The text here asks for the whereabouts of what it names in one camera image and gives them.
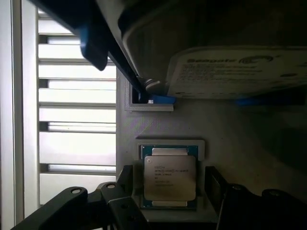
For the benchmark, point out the silver disk mounting screw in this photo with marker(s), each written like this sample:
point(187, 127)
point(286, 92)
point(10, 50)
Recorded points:
point(152, 84)

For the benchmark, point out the silver green CPU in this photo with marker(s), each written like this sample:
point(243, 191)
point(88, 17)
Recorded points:
point(169, 178)

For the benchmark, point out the grey printed parts rack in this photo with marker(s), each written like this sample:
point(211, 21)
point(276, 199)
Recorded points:
point(216, 124)

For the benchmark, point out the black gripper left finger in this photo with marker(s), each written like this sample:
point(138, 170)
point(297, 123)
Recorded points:
point(115, 210)

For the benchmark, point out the Seagate hard disk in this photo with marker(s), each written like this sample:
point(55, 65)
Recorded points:
point(227, 72)

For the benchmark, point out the aluminium table frame rail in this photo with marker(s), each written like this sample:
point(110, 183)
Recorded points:
point(28, 95)

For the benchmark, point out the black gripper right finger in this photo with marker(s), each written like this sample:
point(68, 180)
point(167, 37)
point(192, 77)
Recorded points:
point(251, 210)

